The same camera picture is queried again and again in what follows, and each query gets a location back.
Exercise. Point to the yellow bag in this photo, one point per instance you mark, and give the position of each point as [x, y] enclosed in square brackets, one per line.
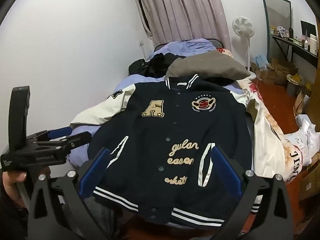
[308, 88]

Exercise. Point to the small cardboard box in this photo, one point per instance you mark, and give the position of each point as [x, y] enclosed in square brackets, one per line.
[266, 76]

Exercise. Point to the grey pillow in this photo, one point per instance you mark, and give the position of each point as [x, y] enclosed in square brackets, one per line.
[207, 65]

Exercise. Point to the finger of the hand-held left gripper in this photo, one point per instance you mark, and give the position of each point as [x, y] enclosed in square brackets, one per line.
[60, 132]
[75, 140]

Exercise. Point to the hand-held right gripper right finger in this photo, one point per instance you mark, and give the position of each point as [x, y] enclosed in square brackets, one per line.
[226, 172]

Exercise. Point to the flat cardboard box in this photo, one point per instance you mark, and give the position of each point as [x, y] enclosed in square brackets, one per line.
[310, 180]

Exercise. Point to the pale pink curtain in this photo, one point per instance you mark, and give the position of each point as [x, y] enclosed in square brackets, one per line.
[180, 10]

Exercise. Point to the open cardboard box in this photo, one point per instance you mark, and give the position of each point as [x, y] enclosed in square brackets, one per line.
[285, 71]

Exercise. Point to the black desk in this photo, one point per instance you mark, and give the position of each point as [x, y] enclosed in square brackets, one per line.
[295, 46]

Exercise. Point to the printed floral blanket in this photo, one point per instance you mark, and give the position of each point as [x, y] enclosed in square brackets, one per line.
[280, 161]

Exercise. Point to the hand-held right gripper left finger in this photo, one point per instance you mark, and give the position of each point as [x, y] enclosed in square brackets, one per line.
[96, 171]

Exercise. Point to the white standing fan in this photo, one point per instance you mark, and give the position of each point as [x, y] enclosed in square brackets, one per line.
[243, 26]

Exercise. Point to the trash bin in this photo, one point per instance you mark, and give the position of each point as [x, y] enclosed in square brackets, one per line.
[293, 85]

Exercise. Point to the brown paper bag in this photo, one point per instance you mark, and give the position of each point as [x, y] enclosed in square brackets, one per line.
[301, 103]

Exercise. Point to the navy varsity jacket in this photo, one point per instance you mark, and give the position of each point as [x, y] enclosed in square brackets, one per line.
[155, 140]

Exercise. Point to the group of small jars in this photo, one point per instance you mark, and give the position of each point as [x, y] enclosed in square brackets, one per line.
[281, 31]

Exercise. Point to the white plastic bags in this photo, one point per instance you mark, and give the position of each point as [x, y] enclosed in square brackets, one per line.
[305, 132]

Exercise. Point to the blue face mask pack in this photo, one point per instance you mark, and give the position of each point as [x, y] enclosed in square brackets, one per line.
[261, 61]

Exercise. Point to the white plastic container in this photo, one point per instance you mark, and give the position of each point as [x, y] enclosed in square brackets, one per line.
[313, 43]

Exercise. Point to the pile of black clothes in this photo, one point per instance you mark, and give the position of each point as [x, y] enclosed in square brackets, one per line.
[155, 65]

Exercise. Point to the green framed mirror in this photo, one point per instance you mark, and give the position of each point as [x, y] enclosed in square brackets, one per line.
[277, 12]

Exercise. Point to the person's left forearm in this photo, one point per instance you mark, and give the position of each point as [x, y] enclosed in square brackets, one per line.
[12, 220]

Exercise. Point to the wooden wardrobe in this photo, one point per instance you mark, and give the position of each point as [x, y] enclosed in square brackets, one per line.
[318, 42]

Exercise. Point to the person's left hand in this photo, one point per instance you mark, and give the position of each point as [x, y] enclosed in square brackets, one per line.
[11, 183]

